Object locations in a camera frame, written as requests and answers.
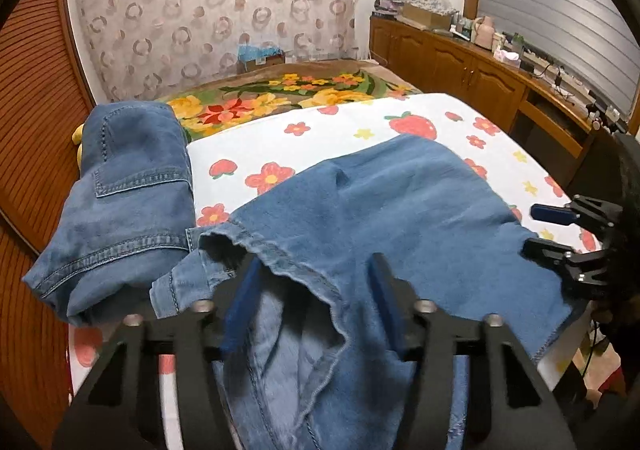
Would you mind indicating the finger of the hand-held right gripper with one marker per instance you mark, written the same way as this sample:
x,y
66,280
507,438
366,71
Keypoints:
x,y
542,249
550,215

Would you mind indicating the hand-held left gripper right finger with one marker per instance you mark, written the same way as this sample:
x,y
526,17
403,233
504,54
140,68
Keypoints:
x,y
382,300

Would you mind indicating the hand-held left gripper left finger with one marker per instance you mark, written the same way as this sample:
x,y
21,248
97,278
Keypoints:
x,y
240,310

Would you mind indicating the blue denim pants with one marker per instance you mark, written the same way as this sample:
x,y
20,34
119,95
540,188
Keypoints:
x,y
400,210

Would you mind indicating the pink tissue pack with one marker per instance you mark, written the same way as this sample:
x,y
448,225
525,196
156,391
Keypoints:
x,y
506,57

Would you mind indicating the strawberry print white bed sheet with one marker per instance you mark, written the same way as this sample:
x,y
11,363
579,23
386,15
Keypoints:
x,y
340,139

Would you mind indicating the wooden cabinet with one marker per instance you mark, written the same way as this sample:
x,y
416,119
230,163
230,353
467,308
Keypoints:
x,y
450,64

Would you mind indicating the pink kettle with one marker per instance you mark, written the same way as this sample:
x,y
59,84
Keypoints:
x,y
484,33

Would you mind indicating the floral blanket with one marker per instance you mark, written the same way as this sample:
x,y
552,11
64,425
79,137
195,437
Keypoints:
x,y
280,99

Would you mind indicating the yellow plush toy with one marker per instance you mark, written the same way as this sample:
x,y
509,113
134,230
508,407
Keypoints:
x,y
79,144

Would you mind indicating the open cardboard box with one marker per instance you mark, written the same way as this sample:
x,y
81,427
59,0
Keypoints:
x,y
425,15

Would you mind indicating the teal cardboard box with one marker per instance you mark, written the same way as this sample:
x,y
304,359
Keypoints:
x,y
260,58

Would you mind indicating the circle pattern sheer curtain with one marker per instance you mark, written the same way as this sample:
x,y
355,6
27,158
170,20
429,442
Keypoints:
x,y
200,4

